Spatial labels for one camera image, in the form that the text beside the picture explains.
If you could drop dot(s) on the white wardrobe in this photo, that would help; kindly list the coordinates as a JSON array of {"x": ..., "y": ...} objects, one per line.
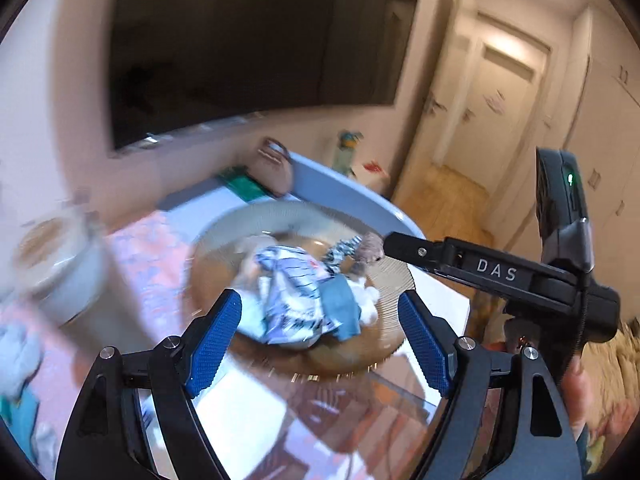
[{"x": 605, "y": 110}]

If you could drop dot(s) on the brown pompom plush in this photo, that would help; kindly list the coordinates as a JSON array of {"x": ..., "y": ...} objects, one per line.
[{"x": 370, "y": 251}]

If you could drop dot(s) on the woven basket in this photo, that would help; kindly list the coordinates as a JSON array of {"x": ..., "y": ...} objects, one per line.
[{"x": 220, "y": 260}]

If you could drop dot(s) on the blue face mask bundle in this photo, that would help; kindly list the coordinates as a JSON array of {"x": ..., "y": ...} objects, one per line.
[{"x": 290, "y": 295}]

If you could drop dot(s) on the white room door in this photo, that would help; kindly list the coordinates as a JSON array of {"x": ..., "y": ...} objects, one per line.
[{"x": 495, "y": 100}]

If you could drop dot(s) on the black wall television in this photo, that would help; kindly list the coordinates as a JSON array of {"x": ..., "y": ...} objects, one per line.
[{"x": 250, "y": 50}]

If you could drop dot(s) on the white long-eared plush dog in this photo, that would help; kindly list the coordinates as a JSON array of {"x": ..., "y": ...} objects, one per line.
[{"x": 15, "y": 355}]

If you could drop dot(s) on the person's right hand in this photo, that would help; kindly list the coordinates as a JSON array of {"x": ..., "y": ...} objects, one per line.
[{"x": 575, "y": 395}]

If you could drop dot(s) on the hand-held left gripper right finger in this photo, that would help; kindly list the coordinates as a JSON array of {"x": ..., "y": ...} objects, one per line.
[{"x": 425, "y": 345}]

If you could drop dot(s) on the striped fabric scrunchie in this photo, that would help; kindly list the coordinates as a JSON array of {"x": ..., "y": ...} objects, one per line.
[{"x": 340, "y": 252}]

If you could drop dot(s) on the grey thermos bottle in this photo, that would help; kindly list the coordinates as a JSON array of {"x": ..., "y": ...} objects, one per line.
[{"x": 55, "y": 270}]

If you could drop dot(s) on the yellow floral bedding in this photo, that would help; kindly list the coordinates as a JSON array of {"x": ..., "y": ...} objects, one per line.
[{"x": 615, "y": 385}]

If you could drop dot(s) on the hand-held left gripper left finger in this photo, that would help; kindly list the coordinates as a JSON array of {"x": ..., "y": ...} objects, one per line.
[{"x": 215, "y": 345}]

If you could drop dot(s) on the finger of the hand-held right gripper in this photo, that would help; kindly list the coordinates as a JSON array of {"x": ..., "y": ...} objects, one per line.
[{"x": 412, "y": 247}]

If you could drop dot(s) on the colourful toy figure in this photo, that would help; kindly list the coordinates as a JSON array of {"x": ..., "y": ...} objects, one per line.
[{"x": 348, "y": 152}]

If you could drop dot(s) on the brown handbag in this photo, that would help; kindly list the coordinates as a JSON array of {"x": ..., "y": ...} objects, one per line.
[{"x": 274, "y": 165}]

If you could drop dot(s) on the green box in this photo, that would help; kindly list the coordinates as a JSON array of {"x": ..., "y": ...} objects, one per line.
[{"x": 245, "y": 186}]

